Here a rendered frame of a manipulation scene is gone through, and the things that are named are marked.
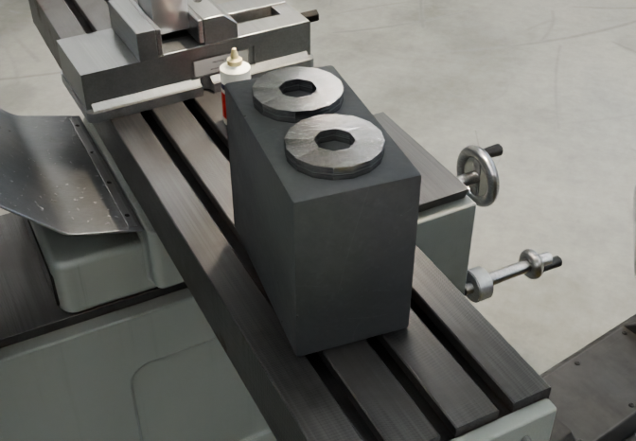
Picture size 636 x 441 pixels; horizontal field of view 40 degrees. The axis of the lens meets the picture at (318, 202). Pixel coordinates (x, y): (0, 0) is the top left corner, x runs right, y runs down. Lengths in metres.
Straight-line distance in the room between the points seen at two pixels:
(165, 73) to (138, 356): 0.40
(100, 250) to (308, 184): 0.49
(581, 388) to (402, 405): 0.58
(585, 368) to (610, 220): 1.35
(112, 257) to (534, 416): 0.60
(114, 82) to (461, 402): 0.66
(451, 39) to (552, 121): 0.69
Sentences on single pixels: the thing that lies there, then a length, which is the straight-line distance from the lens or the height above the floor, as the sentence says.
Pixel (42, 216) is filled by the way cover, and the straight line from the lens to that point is 1.11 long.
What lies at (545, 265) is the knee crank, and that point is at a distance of 1.65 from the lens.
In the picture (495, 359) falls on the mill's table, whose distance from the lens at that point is 0.87.
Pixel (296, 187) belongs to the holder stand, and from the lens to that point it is 0.74.
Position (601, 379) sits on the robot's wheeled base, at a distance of 1.38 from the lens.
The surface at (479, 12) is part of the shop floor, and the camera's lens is 3.86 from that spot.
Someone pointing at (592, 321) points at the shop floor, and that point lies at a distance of 2.35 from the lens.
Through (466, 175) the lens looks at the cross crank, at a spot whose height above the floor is 0.66.
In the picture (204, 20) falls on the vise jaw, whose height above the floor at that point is 1.05.
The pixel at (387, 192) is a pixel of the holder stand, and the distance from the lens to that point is 0.76.
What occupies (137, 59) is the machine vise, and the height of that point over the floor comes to 1.01.
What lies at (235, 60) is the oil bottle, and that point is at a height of 1.04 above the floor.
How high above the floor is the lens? 1.57
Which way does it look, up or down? 37 degrees down
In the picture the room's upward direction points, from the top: straight up
